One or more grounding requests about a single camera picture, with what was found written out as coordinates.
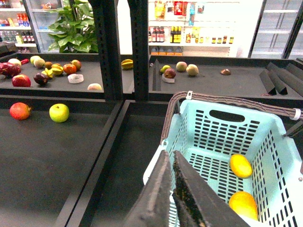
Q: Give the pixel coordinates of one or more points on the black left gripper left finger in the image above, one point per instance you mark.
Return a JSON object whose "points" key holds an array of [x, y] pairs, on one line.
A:
{"points": [[152, 206]]}

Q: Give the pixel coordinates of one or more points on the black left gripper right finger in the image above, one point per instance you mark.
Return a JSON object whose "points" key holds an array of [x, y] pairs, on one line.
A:
{"points": [[196, 202]]}

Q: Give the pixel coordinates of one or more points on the yellow mango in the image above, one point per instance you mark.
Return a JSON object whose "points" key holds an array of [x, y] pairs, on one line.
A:
{"points": [[244, 204]]}

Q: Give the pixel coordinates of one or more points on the yellow lemon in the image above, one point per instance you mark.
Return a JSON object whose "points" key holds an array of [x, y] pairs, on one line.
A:
{"points": [[240, 166]]}

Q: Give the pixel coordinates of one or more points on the light blue plastic basket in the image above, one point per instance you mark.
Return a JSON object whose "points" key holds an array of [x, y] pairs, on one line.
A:
{"points": [[208, 134]]}

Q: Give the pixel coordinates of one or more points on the brown basket handle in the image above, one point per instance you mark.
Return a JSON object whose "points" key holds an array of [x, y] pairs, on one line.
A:
{"points": [[173, 107]]}

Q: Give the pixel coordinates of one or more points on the black fruit display shelf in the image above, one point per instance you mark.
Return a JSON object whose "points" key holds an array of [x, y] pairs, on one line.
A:
{"points": [[89, 169]]}

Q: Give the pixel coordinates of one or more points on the green apple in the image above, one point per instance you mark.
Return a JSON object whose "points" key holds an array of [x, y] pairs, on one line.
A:
{"points": [[59, 113]]}

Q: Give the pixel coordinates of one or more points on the yellow starfruit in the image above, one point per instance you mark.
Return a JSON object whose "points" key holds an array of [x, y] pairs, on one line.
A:
{"points": [[127, 64]]}

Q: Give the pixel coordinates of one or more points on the white tape roll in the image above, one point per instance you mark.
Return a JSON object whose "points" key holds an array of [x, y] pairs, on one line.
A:
{"points": [[75, 78]]}

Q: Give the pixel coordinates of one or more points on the red apple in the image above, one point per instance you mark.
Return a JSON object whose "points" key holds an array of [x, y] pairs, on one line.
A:
{"points": [[21, 80]]}

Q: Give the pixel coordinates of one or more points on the green potted plant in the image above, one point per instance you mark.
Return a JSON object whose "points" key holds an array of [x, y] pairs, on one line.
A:
{"points": [[73, 30]]}

